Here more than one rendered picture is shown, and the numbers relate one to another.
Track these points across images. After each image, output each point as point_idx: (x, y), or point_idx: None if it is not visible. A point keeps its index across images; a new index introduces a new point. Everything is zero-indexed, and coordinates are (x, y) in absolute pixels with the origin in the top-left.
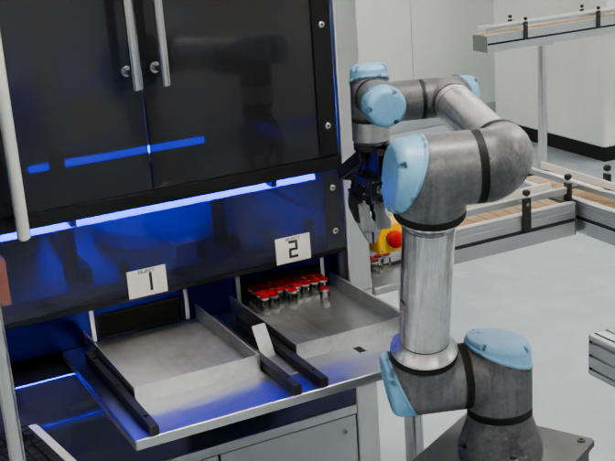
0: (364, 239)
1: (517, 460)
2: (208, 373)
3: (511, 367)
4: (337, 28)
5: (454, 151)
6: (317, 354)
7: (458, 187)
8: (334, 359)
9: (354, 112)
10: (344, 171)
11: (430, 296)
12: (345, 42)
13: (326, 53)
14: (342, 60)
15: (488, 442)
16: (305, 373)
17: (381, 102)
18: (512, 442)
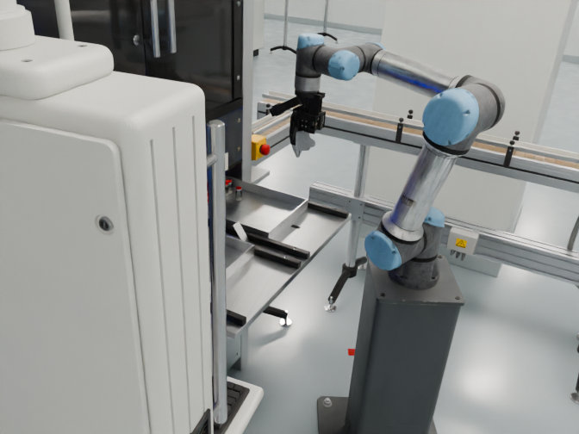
0: (250, 151)
1: (436, 278)
2: (233, 266)
3: (442, 226)
4: (245, 7)
5: (486, 100)
6: (276, 235)
7: (486, 124)
8: (289, 237)
9: (303, 69)
10: (280, 110)
11: (435, 195)
12: (248, 17)
13: (239, 25)
14: (246, 30)
15: (423, 272)
16: (288, 251)
17: (349, 63)
18: (432, 269)
